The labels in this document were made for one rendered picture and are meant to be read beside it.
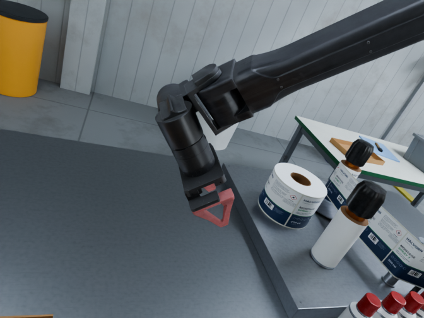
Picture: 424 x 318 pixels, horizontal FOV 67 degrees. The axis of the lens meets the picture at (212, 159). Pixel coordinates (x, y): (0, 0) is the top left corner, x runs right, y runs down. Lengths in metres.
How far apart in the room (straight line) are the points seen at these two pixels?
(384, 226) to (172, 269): 0.71
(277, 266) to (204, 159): 0.58
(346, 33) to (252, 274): 0.75
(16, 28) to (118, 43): 1.00
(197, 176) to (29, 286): 0.48
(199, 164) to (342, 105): 4.32
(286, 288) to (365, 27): 0.72
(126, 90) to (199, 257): 3.10
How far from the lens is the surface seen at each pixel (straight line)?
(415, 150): 3.11
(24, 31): 3.25
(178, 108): 0.46
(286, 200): 1.11
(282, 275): 0.98
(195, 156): 0.48
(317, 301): 0.99
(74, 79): 3.79
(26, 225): 0.95
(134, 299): 0.83
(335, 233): 1.04
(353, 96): 4.77
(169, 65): 3.79
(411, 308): 0.87
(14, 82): 3.41
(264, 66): 0.42
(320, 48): 0.42
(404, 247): 1.19
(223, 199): 0.48
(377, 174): 2.43
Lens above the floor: 1.50
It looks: 28 degrees down
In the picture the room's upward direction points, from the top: 22 degrees clockwise
